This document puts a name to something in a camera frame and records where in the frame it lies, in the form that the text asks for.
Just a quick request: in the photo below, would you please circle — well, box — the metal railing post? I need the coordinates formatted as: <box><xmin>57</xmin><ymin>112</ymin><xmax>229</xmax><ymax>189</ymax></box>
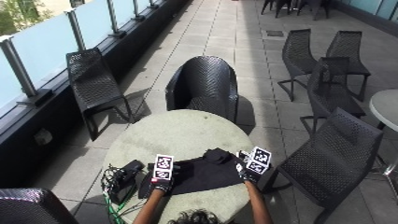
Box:
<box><xmin>105</xmin><ymin>0</ymin><xmax>128</xmax><ymax>39</ymax></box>
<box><xmin>130</xmin><ymin>0</ymin><xmax>146</xmax><ymax>22</ymax></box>
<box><xmin>65</xmin><ymin>8</ymin><xmax>86</xmax><ymax>52</ymax></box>
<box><xmin>0</xmin><ymin>35</ymin><xmax>55</xmax><ymax>107</ymax></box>

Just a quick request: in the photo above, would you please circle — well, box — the floor drain cover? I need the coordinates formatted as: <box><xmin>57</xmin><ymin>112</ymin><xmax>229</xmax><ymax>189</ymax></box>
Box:
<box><xmin>265</xmin><ymin>29</ymin><xmax>286</xmax><ymax>38</ymax></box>

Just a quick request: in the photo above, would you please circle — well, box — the black cloth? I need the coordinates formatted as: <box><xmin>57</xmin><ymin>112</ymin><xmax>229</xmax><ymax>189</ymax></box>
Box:
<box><xmin>138</xmin><ymin>147</ymin><xmax>250</xmax><ymax>200</ymax></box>

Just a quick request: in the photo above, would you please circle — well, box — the black mesh chair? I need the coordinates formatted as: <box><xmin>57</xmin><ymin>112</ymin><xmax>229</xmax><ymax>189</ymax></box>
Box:
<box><xmin>275</xmin><ymin>28</ymin><xmax>319</xmax><ymax>103</ymax></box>
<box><xmin>65</xmin><ymin>47</ymin><xmax>137</xmax><ymax>142</ymax></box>
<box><xmin>298</xmin><ymin>56</ymin><xmax>369</xmax><ymax>135</ymax></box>
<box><xmin>261</xmin><ymin>107</ymin><xmax>386</xmax><ymax>224</ymax></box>
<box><xmin>325</xmin><ymin>30</ymin><xmax>373</xmax><ymax>103</ymax></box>

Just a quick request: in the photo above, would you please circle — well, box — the group of black chairs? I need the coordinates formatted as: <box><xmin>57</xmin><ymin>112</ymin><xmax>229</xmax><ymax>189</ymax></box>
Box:
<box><xmin>259</xmin><ymin>0</ymin><xmax>333</xmax><ymax>21</ymax></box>

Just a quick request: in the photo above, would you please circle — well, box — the black device box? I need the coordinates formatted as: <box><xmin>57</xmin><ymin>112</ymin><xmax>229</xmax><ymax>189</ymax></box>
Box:
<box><xmin>101</xmin><ymin>159</ymin><xmax>146</xmax><ymax>206</ymax></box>

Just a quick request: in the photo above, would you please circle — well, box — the black wicker tub armchair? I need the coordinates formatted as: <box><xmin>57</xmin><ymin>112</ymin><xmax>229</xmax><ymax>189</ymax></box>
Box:
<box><xmin>0</xmin><ymin>187</ymin><xmax>81</xmax><ymax>224</ymax></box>
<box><xmin>164</xmin><ymin>55</ymin><xmax>241</xmax><ymax>124</ymax></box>

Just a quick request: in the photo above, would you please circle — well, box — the white marker cube right glove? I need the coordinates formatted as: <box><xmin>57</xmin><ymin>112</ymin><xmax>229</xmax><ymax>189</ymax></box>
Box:
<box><xmin>245</xmin><ymin>146</ymin><xmax>274</xmax><ymax>175</ymax></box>

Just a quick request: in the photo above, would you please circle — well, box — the white marker cube left glove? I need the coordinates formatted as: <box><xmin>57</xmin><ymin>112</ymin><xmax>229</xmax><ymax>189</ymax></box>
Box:
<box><xmin>152</xmin><ymin>153</ymin><xmax>176</xmax><ymax>181</ymax></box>

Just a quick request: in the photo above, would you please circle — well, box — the person's right hand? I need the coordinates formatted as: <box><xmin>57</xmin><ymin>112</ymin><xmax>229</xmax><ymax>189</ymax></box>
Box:
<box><xmin>234</xmin><ymin>150</ymin><xmax>271</xmax><ymax>185</ymax></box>

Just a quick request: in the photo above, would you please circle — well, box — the white marker cube glove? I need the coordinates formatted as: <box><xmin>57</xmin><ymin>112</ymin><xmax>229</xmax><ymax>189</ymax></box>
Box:
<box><xmin>152</xmin><ymin>153</ymin><xmax>176</xmax><ymax>181</ymax></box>
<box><xmin>245</xmin><ymin>146</ymin><xmax>274</xmax><ymax>175</ymax></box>

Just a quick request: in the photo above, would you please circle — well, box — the green cable bundle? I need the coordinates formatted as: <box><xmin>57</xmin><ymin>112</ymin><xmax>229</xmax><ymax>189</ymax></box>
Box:
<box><xmin>102</xmin><ymin>186</ymin><xmax>144</xmax><ymax>224</ymax></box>

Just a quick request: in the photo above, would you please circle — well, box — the person's left hand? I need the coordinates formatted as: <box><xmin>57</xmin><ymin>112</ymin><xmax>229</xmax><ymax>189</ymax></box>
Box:
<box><xmin>148</xmin><ymin>163</ymin><xmax>182</xmax><ymax>194</ymax></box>

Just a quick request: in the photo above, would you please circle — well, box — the frosted glass railing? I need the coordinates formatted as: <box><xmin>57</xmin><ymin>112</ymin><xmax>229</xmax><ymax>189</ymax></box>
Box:
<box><xmin>0</xmin><ymin>0</ymin><xmax>176</xmax><ymax>110</ymax></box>

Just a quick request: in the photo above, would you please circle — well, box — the round grey side table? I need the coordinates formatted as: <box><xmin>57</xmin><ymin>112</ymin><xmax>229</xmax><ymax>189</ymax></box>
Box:
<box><xmin>369</xmin><ymin>89</ymin><xmax>398</xmax><ymax>133</ymax></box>

